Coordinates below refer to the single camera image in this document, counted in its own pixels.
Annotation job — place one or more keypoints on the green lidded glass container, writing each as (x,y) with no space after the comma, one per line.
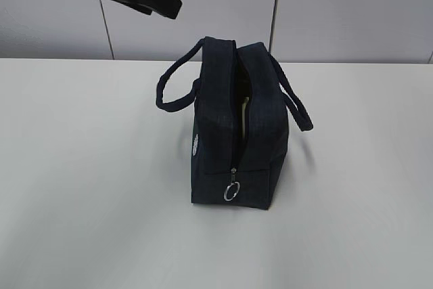
(244,115)

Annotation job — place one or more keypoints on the dark navy lunch bag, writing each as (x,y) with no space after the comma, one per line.
(226,169)

